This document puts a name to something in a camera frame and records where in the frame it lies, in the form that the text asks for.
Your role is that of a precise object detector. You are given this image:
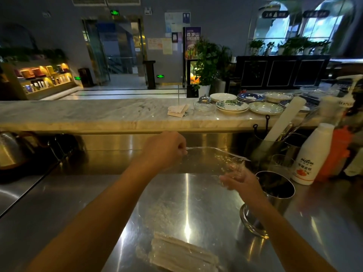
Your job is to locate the black hanging sign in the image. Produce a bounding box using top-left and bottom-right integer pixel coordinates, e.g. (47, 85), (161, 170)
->
(302, 9), (330, 18)
(261, 9), (290, 19)

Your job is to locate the bundle of paper straws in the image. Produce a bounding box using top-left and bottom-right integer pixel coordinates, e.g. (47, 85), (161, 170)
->
(149, 232), (220, 272)

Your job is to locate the blue rimmed plate stack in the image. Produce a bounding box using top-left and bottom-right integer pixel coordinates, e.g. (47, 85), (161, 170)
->
(278, 99), (320, 113)

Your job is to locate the clear drinking glass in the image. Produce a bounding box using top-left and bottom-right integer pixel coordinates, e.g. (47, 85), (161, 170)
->
(268, 154), (294, 176)

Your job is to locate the pale patterned plate stack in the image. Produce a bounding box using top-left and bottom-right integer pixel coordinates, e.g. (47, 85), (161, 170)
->
(264, 91), (294, 104)

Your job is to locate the large green potted plant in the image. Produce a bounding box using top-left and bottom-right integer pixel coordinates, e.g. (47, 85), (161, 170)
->
(192, 39), (233, 97)

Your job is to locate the blue patterned plate stack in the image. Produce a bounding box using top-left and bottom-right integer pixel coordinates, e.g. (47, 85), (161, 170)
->
(237, 92), (267, 103)

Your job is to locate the steel cylinder straw holder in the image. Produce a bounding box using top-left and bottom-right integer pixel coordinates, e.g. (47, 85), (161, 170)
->
(239, 170), (296, 240)

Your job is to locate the clear glass dish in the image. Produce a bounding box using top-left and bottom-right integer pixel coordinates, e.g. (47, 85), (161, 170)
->
(193, 102), (217, 112)

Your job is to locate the plain white plate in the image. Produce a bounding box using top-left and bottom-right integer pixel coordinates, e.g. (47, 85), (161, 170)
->
(209, 93), (237, 103)

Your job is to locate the steel utensil holder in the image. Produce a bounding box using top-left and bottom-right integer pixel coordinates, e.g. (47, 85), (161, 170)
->
(245, 133), (284, 173)

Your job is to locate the row of small potted plants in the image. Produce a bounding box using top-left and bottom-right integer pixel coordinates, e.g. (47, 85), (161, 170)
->
(249, 36), (331, 56)

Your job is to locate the clear bottle white cap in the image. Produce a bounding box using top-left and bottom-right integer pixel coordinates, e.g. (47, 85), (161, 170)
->
(343, 147), (363, 178)

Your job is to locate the white paper roll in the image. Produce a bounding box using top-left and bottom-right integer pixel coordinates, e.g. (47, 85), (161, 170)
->
(254, 96), (307, 156)

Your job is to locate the large clear glass bowl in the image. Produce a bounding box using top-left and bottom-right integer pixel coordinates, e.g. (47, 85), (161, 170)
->
(300, 85), (327, 97)

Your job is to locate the black wire rack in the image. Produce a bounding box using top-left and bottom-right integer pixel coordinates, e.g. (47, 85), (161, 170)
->
(47, 134), (87, 167)

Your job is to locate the orange squeeze bottle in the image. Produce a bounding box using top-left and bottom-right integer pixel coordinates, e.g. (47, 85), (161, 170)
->
(316, 126), (354, 183)

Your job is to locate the clear plastic bag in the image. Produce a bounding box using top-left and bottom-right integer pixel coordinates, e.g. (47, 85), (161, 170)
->
(167, 145), (251, 193)

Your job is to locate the lit display shelf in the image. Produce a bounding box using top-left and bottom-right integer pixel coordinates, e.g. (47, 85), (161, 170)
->
(0, 48), (77, 101)

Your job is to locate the yellow paper notice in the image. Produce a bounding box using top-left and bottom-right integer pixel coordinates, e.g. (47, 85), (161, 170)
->
(161, 38), (173, 55)

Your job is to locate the leaf patterned plate stack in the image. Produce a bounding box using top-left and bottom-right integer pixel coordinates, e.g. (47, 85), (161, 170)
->
(215, 99), (250, 114)

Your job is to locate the black gate post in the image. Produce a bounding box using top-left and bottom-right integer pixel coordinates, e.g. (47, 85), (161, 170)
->
(143, 60), (157, 90)

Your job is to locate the black trash bin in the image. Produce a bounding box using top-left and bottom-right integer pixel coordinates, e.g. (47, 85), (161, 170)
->
(78, 68), (94, 88)

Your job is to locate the black panelled cabinet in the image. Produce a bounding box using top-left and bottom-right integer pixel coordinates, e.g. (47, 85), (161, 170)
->
(235, 55), (331, 91)

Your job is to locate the lit advertising display stand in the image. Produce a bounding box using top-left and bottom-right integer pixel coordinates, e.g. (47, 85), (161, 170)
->
(183, 26), (203, 98)

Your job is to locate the person's left forearm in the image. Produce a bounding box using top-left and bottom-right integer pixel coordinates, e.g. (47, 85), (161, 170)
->
(27, 155), (164, 272)

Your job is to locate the person's left hand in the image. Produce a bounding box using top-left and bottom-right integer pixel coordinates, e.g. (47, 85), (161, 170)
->
(140, 131), (188, 174)

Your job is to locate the pale green plate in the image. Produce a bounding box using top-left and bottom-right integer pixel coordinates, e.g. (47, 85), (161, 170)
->
(248, 102), (285, 115)

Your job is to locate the stack of paper napkins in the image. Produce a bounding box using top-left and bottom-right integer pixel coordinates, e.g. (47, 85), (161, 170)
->
(167, 103), (190, 118)

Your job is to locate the steel kettle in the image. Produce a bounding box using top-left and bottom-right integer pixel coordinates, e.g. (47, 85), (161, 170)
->
(0, 131), (40, 170)

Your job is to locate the person's right forearm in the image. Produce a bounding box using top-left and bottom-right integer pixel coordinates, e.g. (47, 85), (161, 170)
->
(244, 192), (338, 272)

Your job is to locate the person's right hand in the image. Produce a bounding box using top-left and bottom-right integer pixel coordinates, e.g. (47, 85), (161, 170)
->
(219, 167), (268, 209)

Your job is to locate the white squeeze bottle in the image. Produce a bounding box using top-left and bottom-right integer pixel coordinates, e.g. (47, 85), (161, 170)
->
(292, 122), (336, 186)

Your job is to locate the small metal cup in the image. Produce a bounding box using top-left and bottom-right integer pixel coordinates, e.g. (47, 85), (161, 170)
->
(283, 133), (308, 162)

